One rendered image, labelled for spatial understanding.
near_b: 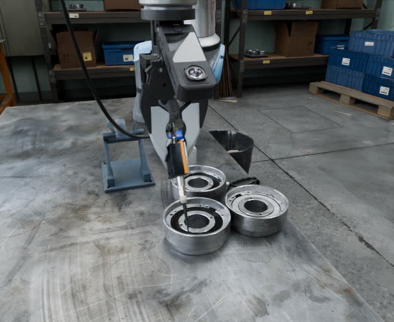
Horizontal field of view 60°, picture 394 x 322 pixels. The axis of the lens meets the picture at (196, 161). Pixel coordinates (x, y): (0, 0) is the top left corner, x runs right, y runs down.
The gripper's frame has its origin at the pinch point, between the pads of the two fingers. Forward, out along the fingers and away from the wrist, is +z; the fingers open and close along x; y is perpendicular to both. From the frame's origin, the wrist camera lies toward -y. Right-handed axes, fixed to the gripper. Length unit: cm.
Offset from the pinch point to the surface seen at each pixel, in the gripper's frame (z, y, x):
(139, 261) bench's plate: 13.1, -6.8, 7.5
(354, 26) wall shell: 20, 399, -368
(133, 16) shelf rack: -2, 343, -40
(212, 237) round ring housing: 9.6, -8.9, -3.0
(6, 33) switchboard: 15, 380, 90
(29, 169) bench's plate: 13.2, 29.6, 26.5
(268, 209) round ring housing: 10.2, -4.2, -14.3
